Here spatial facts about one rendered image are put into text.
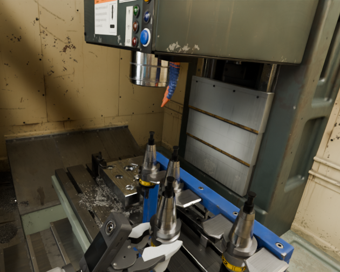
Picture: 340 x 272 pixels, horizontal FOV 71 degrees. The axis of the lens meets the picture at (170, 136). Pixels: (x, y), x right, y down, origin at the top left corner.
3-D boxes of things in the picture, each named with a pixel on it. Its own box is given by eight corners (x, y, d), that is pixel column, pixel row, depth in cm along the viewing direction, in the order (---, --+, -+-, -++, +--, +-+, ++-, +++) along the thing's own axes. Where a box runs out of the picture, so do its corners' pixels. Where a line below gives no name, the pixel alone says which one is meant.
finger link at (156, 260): (158, 248, 47) (114, 260, 43) (159, 241, 46) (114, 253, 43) (167, 269, 43) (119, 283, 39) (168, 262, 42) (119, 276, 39)
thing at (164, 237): (185, 234, 48) (187, 224, 48) (163, 249, 44) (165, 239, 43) (164, 217, 52) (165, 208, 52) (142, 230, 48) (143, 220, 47)
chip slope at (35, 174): (24, 236, 116) (17, 191, 107) (10, 174, 165) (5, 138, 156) (170, 188, 168) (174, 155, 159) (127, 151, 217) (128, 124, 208)
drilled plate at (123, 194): (124, 206, 95) (125, 196, 93) (98, 173, 116) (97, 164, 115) (170, 191, 108) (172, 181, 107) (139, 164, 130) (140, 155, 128)
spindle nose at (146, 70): (179, 86, 91) (183, 53, 86) (147, 88, 80) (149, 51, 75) (152, 79, 101) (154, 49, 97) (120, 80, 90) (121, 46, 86)
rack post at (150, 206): (140, 243, 83) (145, 168, 73) (132, 233, 87) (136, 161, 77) (163, 232, 89) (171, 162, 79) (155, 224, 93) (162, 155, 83)
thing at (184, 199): (179, 210, 54) (180, 208, 54) (166, 198, 58) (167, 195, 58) (202, 201, 58) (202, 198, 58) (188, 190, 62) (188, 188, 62)
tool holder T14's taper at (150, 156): (160, 165, 70) (162, 144, 67) (148, 170, 67) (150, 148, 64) (150, 160, 73) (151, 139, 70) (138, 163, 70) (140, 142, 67)
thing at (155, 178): (154, 187, 62) (154, 184, 62) (143, 177, 66) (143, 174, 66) (175, 180, 66) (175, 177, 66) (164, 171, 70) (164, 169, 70)
